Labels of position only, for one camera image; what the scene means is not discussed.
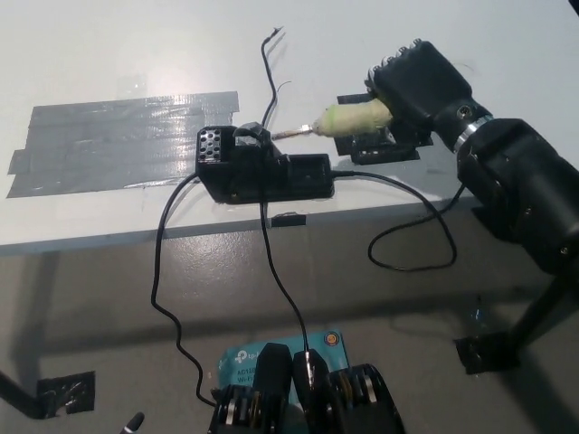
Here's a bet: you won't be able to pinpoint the grey duct tape patch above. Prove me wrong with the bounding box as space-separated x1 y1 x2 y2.
6 91 240 199

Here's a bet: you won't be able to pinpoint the dark object under table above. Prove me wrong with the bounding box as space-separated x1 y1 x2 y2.
471 205 503 241

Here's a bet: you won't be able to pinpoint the black table leg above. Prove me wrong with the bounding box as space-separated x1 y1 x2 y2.
510 270 579 358
0 368 60 420

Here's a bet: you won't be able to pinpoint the thin black frayed-end cable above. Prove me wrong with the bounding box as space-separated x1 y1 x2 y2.
260 26 318 390

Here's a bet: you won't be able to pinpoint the black power cable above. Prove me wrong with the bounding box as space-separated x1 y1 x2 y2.
149 174 223 406

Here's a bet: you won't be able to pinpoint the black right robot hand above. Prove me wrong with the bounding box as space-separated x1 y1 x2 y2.
364 39 494 150

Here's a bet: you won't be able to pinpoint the teal tp-link box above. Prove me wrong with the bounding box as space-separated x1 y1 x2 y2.
219 332 353 403

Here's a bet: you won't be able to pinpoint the square black tape patch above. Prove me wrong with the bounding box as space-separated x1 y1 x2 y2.
334 92 433 166

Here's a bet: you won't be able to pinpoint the black soldering station base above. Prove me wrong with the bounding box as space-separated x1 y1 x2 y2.
196 120 337 205

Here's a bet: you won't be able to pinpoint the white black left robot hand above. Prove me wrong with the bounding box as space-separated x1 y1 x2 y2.
121 411 146 434

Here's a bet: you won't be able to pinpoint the black soldering iron cable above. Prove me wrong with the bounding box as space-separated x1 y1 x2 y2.
332 169 467 273

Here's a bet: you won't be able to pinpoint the tape-wrapped soldering iron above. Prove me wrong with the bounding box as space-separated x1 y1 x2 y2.
270 101 394 140

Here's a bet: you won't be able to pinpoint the black robot torso blocks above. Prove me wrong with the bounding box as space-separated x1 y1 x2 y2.
208 342 406 434

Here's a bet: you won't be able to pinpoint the small black tape strip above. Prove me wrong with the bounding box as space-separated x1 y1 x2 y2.
272 212 308 228

